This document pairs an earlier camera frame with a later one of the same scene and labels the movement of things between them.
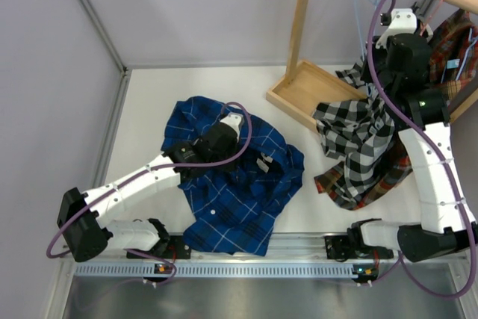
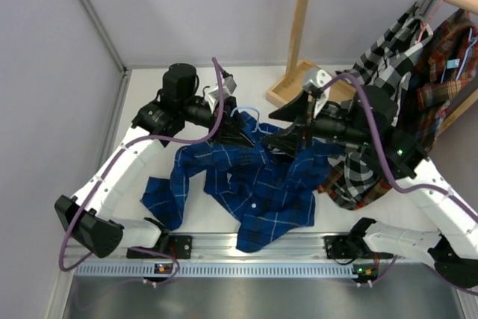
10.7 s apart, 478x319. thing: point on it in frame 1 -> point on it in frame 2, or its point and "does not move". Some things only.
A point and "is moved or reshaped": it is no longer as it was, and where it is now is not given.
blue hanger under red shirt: [471, 41] does not move
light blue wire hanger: [374, 4] -> [258, 128]
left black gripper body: [232, 152] -> [198, 111]
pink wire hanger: [437, 10] does not move
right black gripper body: [384, 76] -> [331, 125]
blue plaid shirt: [233, 205] is moved or reshaped
